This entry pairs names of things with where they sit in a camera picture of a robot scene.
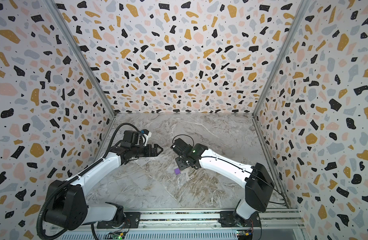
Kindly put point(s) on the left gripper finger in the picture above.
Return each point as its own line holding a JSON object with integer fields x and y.
{"x": 157, "y": 148}
{"x": 154, "y": 154}

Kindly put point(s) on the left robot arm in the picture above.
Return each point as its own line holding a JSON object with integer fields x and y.
{"x": 66, "y": 205}

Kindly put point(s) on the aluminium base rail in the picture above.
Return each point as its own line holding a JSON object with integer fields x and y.
{"x": 196, "y": 224}

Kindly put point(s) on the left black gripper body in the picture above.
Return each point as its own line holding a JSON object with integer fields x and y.
{"x": 139, "y": 151}

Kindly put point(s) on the purple cube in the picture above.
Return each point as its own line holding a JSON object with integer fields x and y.
{"x": 177, "y": 171}

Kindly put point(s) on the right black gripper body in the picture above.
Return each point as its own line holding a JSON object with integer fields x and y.
{"x": 178, "y": 148}

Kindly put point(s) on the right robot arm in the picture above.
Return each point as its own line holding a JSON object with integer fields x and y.
{"x": 255, "y": 180}

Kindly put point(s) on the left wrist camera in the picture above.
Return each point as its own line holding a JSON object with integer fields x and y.
{"x": 146, "y": 134}

